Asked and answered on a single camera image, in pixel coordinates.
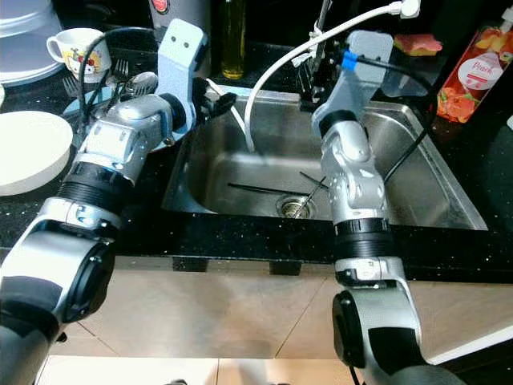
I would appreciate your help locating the silver metal spoon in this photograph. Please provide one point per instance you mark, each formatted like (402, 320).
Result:
(144, 83)

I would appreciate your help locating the black chopstick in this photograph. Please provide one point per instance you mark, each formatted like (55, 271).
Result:
(256, 189)
(313, 180)
(317, 192)

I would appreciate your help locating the white bowl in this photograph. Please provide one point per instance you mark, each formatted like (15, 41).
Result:
(32, 152)

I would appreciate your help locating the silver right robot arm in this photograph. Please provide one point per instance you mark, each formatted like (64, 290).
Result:
(357, 176)

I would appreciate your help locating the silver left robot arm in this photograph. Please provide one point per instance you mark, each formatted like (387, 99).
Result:
(120, 144)

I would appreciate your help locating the metal kitchen faucet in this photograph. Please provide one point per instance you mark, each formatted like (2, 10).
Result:
(321, 24)

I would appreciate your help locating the white tape strip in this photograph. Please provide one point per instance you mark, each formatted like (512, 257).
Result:
(318, 38)

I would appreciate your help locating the stainless steel sink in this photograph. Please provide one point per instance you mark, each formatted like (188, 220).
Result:
(248, 144)

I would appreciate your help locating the yellow oil glass bottle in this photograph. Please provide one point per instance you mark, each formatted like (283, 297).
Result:
(230, 40)

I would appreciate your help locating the clear plastic sponge container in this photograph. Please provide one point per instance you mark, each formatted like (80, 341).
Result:
(417, 76)

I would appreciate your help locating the grey water jug red logo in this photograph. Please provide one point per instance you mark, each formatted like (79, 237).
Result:
(196, 10)

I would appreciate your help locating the pink yellow sponge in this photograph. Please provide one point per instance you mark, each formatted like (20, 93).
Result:
(417, 44)

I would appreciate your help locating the metal sink drain strainer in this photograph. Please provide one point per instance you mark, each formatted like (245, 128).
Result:
(292, 207)

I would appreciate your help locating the light blue plate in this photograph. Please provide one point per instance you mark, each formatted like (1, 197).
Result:
(68, 106)

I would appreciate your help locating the white cartoon cat mug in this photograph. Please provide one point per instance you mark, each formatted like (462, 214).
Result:
(76, 48)

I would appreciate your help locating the peach dish soap bottle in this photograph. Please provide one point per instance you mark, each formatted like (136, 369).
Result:
(477, 76)

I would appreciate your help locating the clear plastic food cover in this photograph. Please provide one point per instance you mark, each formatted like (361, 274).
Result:
(24, 40)

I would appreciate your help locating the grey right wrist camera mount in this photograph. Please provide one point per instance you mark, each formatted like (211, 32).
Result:
(369, 72)

